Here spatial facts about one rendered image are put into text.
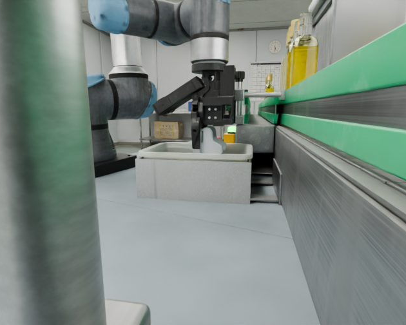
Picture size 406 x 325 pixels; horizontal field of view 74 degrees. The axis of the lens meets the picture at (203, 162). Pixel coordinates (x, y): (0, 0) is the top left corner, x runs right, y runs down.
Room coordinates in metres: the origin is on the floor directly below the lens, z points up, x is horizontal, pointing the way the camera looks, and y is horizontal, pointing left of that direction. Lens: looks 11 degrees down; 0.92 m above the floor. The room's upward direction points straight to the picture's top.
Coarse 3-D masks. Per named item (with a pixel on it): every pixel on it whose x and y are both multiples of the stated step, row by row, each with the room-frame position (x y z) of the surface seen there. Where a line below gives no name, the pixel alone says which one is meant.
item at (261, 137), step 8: (240, 128) 0.66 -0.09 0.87; (248, 128) 0.66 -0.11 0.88; (256, 128) 0.65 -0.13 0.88; (264, 128) 0.65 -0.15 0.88; (272, 128) 0.65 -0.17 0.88; (240, 136) 0.66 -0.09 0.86; (248, 136) 0.66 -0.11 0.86; (256, 136) 0.65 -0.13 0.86; (264, 136) 0.65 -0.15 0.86; (272, 136) 0.65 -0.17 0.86; (256, 144) 0.65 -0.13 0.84; (264, 144) 0.65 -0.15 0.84; (272, 144) 0.65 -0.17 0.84; (256, 152) 0.65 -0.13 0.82; (264, 152) 0.65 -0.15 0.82; (272, 152) 0.65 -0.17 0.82
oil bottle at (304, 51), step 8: (296, 40) 0.67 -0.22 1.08; (304, 40) 0.66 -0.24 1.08; (312, 40) 0.66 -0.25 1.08; (296, 48) 0.67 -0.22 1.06; (304, 48) 0.66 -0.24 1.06; (312, 48) 0.66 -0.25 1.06; (296, 56) 0.67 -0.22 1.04; (304, 56) 0.66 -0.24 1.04; (312, 56) 0.66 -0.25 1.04; (296, 64) 0.67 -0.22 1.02; (304, 64) 0.66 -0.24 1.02; (312, 64) 0.66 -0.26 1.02; (296, 72) 0.67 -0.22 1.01; (304, 72) 0.66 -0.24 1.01; (312, 72) 0.66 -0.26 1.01; (296, 80) 0.67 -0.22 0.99
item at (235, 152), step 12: (156, 144) 0.61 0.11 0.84; (168, 144) 0.66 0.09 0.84; (180, 144) 0.65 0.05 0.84; (228, 144) 0.63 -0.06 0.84; (240, 144) 0.63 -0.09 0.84; (144, 156) 0.50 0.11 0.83; (156, 156) 0.50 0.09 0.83; (168, 156) 0.49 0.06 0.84; (180, 156) 0.49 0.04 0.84; (192, 156) 0.48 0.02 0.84; (204, 156) 0.48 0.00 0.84; (216, 156) 0.48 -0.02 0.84; (228, 156) 0.47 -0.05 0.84; (240, 156) 0.47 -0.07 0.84; (252, 156) 0.49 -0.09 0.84
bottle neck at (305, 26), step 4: (308, 12) 0.68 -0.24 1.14; (300, 16) 0.69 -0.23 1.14; (304, 16) 0.68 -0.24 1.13; (308, 16) 0.68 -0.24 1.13; (312, 16) 0.68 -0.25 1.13; (300, 20) 0.69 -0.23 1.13; (304, 20) 0.68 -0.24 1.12; (308, 20) 0.68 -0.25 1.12; (312, 20) 0.68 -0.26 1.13; (300, 24) 0.69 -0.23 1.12; (304, 24) 0.68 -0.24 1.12; (308, 24) 0.67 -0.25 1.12; (300, 28) 0.68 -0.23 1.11; (304, 28) 0.68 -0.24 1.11; (308, 28) 0.68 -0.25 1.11; (300, 32) 0.68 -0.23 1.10; (304, 32) 0.68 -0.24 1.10; (308, 32) 0.68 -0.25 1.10
